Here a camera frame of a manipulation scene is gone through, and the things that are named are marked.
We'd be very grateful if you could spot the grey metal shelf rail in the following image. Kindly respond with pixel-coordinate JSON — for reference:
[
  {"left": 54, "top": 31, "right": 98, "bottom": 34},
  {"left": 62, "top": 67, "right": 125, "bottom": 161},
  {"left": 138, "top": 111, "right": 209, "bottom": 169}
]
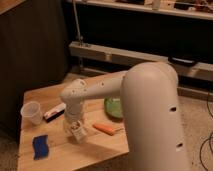
[{"left": 69, "top": 41, "right": 213, "bottom": 81}]

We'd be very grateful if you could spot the orange carrot toy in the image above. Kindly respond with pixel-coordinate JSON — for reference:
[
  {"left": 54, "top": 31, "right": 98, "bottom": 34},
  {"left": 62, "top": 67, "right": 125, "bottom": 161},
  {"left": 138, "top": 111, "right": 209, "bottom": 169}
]
[{"left": 93, "top": 123, "right": 121, "bottom": 136}]

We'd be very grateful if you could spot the clear plastic cup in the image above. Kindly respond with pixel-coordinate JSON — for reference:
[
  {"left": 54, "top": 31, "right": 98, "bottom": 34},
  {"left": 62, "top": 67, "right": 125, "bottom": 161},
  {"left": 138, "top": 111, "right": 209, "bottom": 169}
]
[{"left": 20, "top": 101, "right": 43, "bottom": 125}]

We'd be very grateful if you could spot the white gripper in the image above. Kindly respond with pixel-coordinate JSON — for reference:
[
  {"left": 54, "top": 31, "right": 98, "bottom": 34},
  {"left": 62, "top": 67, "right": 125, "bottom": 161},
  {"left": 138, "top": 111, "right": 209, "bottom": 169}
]
[{"left": 63, "top": 108, "right": 87, "bottom": 136}]

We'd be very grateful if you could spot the green ceramic bowl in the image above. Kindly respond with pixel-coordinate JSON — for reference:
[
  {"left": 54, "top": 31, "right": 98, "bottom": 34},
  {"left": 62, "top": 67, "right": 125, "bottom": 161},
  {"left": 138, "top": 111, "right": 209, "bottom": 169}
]
[{"left": 104, "top": 98, "right": 123, "bottom": 119}]

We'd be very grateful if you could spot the black and white box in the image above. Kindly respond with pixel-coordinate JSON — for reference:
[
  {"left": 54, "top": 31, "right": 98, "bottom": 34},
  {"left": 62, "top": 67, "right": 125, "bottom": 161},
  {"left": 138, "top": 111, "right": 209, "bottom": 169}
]
[{"left": 44, "top": 103, "right": 66, "bottom": 122}]

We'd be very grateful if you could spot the upper cluttered shelf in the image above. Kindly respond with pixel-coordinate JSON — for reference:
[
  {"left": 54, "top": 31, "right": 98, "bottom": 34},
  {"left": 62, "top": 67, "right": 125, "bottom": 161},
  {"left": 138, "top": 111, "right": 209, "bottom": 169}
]
[{"left": 66, "top": 0, "right": 213, "bottom": 21}]

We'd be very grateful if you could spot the blue sponge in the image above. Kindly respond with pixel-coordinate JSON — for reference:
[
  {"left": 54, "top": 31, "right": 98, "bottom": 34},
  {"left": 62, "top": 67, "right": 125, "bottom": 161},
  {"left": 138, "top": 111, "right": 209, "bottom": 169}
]
[{"left": 32, "top": 135, "right": 49, "bottom": 160}]

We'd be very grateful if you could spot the metal pole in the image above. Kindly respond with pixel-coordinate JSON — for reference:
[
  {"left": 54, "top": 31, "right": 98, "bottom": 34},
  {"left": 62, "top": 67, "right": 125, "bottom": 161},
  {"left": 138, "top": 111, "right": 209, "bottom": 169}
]
[{"left": 72, "top": 0, "right": 83, "bottom": 46}]

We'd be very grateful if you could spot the black floor cable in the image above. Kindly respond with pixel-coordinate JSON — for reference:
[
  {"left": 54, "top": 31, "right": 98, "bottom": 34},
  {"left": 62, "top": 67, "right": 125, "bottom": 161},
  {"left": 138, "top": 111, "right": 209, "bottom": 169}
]
[{"left": 199, "top": 89, "right": 213, "bottom": 171}]

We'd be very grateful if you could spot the black handle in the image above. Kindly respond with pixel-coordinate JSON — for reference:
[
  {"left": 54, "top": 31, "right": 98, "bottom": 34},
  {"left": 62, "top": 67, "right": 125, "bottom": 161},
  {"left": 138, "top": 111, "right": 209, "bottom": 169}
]
[{"left": 168, "top": 57, "right": 198, "bottom": 67}]

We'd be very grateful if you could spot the white labelled bottle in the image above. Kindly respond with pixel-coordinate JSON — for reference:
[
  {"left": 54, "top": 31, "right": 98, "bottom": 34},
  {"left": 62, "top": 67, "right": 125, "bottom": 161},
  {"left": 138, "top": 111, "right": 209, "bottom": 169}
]
[{"left": 70, "top": 121, "right": 87, "bottom": 143}]

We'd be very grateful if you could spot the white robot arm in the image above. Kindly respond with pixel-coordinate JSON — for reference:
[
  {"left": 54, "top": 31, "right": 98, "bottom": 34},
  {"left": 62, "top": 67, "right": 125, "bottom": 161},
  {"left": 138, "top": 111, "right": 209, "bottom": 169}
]
[{"left": 60, "top": 62, "right": 190, "bottom": 171}]

